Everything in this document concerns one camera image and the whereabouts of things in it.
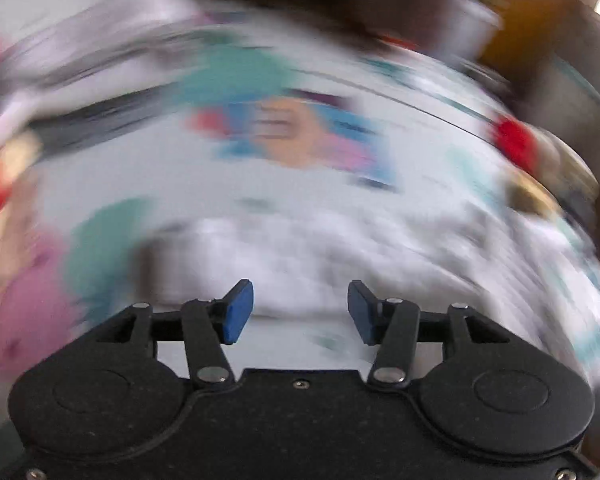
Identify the white top with grey collar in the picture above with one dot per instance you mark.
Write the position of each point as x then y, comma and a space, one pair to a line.
300, 255

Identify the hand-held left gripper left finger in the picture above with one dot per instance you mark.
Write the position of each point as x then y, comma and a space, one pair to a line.
237, 312

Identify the orange box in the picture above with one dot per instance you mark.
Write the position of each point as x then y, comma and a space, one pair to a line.
530, 25

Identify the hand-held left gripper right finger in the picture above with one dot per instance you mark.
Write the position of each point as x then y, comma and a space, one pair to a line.
362, 315

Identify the printed play mat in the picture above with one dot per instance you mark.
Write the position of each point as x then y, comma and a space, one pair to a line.
145, 170

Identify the red cloth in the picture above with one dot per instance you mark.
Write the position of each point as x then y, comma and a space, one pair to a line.
515, 140

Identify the tan cloth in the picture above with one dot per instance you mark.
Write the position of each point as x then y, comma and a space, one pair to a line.
530, 197

